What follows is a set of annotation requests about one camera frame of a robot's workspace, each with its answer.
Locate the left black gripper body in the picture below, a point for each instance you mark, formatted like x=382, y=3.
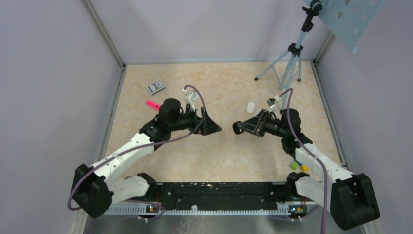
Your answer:
x=193, y=122

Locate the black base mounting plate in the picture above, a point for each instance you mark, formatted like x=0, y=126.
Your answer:
x=221, y=196

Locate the grey camera tripod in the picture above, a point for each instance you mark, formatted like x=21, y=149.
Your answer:
x=294, y=66

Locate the white cable duct rail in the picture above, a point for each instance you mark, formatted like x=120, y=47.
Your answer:
x=141, y=209

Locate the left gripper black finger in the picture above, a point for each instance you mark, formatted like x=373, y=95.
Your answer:
x=209, y=123
x=209, y=131

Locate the perforated grey metal plate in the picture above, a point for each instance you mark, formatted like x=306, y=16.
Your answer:
x=346, y=19

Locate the small black case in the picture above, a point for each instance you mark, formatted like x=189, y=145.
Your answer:
x=236, y=128

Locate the pink rectangular block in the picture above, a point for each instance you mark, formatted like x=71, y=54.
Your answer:
x=153, y=105

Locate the white earbud charging case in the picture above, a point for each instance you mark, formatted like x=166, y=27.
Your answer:
x=250, y=108

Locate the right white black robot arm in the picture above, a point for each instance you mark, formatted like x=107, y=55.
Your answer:
x=348, y=197

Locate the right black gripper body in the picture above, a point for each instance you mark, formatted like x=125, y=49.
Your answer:
x=261, y=126

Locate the grey playing card box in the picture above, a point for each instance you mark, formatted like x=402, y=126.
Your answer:
x=156, y=87

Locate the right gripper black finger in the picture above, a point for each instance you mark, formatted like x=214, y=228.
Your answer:
x=251, y=129
x=254, y=121

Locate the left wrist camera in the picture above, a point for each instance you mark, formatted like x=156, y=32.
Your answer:
x=190, y=98

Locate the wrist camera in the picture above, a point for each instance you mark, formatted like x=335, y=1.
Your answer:
x=190, y=98
x=273, y=103

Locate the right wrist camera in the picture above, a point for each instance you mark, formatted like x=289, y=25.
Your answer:
x=273, y=103

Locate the green cube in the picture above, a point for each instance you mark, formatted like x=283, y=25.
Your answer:
x=294, y=165

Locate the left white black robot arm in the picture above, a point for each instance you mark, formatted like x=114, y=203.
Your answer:
x=96, y=188

